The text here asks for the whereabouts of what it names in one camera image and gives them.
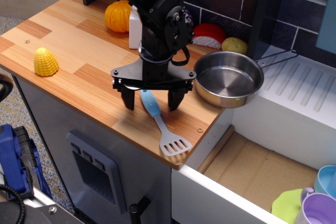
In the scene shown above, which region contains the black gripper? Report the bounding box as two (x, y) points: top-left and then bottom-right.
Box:
(111, 47), (196, 111)

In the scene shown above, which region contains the blue and grey spatula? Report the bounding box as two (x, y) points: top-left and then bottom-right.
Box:
(140, 90), (193, 157)

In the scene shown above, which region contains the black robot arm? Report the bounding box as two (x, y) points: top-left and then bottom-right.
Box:
(111, 0), (196, 111)

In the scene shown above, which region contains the stainless steel pan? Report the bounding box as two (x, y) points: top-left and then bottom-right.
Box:
(194, 49), (298, 108)

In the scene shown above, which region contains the white salt shaker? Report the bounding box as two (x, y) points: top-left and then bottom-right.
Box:
(129, 5), (142, 49)

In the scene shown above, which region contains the red and white toy cheese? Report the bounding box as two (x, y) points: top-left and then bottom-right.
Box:
(193, 23), (227, 49)

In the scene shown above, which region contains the purple striped toy onion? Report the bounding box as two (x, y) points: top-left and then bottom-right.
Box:
(185, 9), (194, 29)

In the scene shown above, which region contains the orange toy pumpkin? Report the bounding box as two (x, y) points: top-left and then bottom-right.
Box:
(104, 0), (131, 33)

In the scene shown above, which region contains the grey toy oven door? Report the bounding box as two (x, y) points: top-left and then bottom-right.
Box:
(66, 132), (126, 217)

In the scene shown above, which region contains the yellow toy potato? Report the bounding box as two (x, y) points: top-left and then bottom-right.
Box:
(222, 37), (248, 55)

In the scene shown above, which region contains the yellow toy corn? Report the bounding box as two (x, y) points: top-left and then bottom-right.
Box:
(34, 47), (59, 77)

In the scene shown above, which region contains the white toy sink basin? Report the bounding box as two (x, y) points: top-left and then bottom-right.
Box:
(171, 47), (335, 223)

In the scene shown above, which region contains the blue clamp device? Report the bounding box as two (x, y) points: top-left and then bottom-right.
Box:
(1, 124), (52, 199)

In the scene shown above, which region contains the green plate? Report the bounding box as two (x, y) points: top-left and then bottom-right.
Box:
(271, 189), (302, 224)

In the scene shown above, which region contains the teal object at right edge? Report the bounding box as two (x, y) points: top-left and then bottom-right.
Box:
(316, 0), (335, 54)

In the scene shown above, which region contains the light blue cup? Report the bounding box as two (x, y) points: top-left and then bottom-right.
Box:
(314, 165), (335, 198)

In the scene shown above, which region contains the purple cup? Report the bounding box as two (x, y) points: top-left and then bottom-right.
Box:
(295, 187), (335, 223)

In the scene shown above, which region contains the black oven handle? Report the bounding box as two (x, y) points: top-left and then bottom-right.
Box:
(129, 196), (151, 224)

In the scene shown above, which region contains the black cable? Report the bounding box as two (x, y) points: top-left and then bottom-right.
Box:
(0, 184), (26, 224)

